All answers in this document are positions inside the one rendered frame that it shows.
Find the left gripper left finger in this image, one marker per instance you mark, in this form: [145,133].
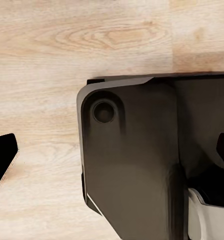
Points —
[8,151]

